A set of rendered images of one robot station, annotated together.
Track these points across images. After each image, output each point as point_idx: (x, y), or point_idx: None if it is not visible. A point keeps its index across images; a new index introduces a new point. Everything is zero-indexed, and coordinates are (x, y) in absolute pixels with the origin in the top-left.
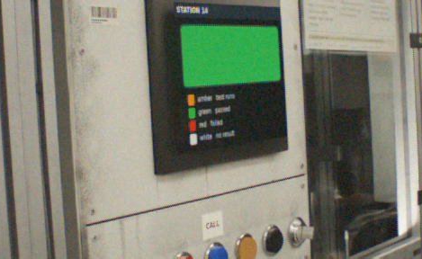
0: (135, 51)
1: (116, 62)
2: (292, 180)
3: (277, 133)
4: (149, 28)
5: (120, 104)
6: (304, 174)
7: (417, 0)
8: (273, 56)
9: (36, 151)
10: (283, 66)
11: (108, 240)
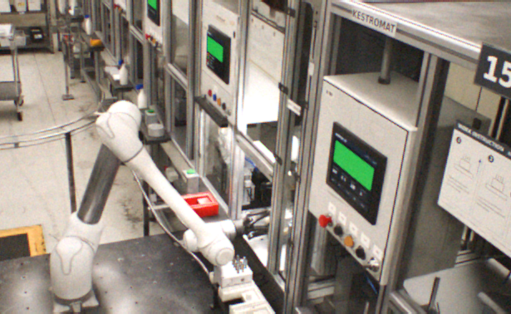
0: None
1: (206, 39)
2: (230, 95)
3: (220, 76)
4: None
5: (206, 48)
6: (233, 97)
7: (286, 70)
8: (221, 54)
9: (200, 50)
10: (227, 60)
11: (203, 74)
